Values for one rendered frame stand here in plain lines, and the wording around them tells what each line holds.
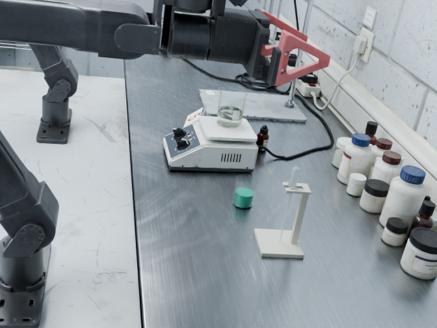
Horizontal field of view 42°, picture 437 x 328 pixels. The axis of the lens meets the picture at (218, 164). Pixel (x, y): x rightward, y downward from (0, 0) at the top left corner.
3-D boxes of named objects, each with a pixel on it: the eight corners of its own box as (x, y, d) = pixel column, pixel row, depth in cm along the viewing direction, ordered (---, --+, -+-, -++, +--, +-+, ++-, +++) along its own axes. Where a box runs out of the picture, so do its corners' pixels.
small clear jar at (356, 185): (362, 191, 131) (367, 175, 129) (361, 198, 127) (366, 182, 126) (346, 187, 132) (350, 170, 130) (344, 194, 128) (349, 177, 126)
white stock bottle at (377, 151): (381, 185, 135) (393, 148, 130) (359, 177, 137) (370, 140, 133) (387, 177, 139) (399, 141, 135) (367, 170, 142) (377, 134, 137)
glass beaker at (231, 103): (246, 125, 135) (251, 91, 131) (235, 133, 129) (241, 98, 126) (219, 117, 137) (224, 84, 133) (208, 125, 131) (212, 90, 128)
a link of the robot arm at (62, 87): (73, 68, 138) (49, 66, 137) (71, 80, 130) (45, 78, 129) (73, 92, 141) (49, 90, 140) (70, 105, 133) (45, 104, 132)
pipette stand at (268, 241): (261, 256, 102) (274, 194, 96) (253, 232, 109) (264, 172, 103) (304, 258, 103) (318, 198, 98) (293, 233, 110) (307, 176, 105)
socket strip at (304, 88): (303, 97, 186) (305, 84, 184) (272, 60, 220) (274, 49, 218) (318, 98, 187) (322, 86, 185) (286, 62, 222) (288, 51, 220)
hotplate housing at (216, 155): (168, 172, 126) (172, 139, 123) (162, 146, 137) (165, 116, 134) (263, 174, 131) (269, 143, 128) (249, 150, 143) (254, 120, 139)
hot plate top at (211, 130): (206, 140, 125) (207, 136, 125) (197, 118, 135) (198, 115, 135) (258, 142, 128) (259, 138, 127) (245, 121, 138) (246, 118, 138)
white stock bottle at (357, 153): (365, 179, 137) (378, 135, 132) (360, 189, 132) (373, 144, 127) (339, 171, 139) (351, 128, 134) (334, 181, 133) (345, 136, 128)
